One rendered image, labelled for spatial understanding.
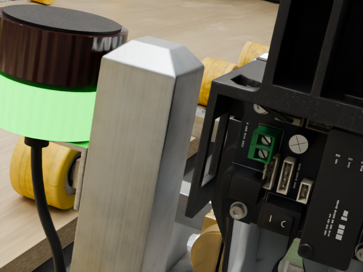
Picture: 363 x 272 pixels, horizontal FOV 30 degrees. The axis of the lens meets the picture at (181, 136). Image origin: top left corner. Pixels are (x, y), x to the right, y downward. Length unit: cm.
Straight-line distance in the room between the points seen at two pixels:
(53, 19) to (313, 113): 13
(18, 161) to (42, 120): 37
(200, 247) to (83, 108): 27
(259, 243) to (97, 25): 12
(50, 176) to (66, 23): 36
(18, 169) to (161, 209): 37
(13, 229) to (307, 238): 44
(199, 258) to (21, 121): 29
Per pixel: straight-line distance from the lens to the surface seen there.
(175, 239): 116
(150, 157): 29
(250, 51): 134
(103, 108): 29
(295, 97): 22
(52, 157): 65
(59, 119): 30
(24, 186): 67
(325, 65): 22
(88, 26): 30
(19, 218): 67
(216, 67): 110
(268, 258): 31
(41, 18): 31
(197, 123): 86
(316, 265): 31
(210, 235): 54
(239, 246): 29
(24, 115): 30
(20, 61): 29
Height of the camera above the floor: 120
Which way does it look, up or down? 18 degrees down
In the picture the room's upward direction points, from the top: 11 degrees clockwise
